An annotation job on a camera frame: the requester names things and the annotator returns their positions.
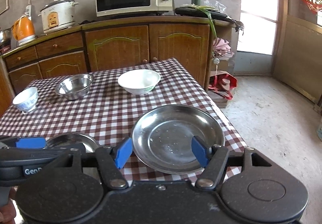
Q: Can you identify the large steel plate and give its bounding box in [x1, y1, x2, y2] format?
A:
[46, 132, 100, 153]

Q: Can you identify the small steel bowl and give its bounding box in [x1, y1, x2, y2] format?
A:
[55, 74, 94, 101]

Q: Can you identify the person's left hand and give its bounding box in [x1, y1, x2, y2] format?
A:
[1, 188, 16, 224]

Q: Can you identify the blue patterned porcelain bowl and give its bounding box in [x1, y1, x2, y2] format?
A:
[12, 86, 38, 114]

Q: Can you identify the brown checkered tablecloth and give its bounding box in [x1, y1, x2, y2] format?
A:
[0, 57, 247, 184]

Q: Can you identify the red gift bag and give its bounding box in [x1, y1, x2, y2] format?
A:
[208, 71, 238, 100]

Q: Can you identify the white green-patterned bowl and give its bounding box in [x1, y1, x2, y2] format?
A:
[117, 69, 161, 95]

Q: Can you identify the wooden drawer cabinet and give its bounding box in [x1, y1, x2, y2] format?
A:
[2, 26, 90, 94]

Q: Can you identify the steel pot on cooker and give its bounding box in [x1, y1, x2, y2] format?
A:
[0, 28, 11, 55]

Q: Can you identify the pink folded umbrella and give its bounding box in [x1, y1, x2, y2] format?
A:
[213, 37, 234, 58]

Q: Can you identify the orange electric kettle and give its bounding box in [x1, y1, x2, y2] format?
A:
[11, 15, 36, 46]

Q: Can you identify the wooden two-door cabinet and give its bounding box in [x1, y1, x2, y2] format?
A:
[82, 16, 213, 89]

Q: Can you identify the white power strip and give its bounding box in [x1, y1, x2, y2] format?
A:
[25, 4, 32, 19]

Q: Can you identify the white rice cooker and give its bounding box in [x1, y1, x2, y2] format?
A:
[38, 0, 79, 34]

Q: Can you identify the black induction cooktop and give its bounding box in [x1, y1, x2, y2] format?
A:
[174, 5, 244, 32]

